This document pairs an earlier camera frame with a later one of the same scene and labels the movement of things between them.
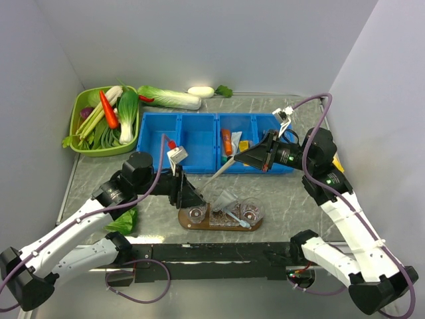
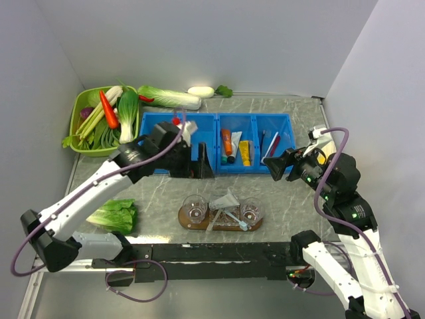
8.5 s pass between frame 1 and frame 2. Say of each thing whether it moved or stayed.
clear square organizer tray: stayed
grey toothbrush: moved
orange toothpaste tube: stayed
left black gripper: moved
